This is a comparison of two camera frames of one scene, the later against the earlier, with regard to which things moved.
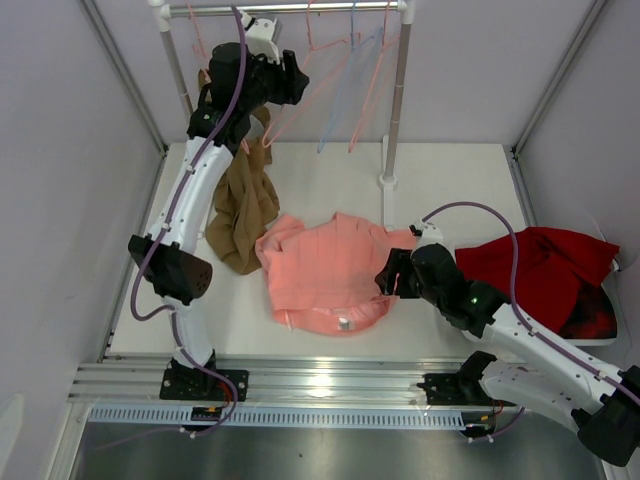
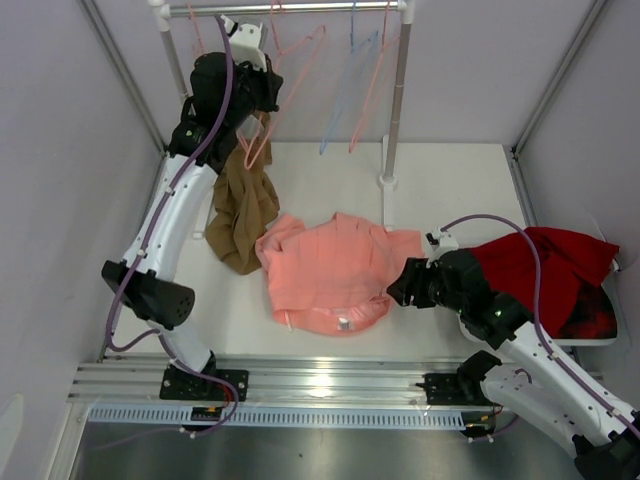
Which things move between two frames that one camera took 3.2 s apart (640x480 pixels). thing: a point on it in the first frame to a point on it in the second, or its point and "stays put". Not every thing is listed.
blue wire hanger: [363, 54] stays put
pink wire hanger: [311, 49] to [323, 29]
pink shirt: [322, 278] stays put
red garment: [559, 279] stays put
